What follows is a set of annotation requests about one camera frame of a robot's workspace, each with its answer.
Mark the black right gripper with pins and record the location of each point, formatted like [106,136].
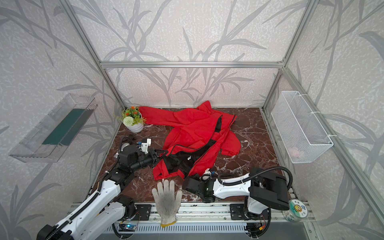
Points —
[188,185]

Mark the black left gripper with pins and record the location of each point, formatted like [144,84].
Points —
[154,157]

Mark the red jacket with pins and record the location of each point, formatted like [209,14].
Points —
[197,137]

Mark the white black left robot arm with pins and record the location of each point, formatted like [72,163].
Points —
[106,205]

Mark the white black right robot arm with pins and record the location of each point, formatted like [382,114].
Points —
[263,189]

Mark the white knit work glove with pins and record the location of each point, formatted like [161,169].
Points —
[168,201]

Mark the white ribbed flower pot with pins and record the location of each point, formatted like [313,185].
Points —
[135,126]

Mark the artificial green flower plant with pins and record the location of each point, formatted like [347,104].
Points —
[132,112]

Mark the green tape roll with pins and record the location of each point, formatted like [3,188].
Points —
[297,211]

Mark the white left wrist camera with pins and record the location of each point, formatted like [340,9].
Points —
[144,145]

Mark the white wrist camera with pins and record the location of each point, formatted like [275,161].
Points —
[208,174]
[144,145]

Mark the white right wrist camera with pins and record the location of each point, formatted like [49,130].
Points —
[208,174]

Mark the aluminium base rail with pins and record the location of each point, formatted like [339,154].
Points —
[197,218]

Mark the clear acrylic wall shelf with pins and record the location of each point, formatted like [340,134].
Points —
[48,141]

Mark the white wire mesh basket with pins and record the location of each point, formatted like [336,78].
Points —
[302,134]

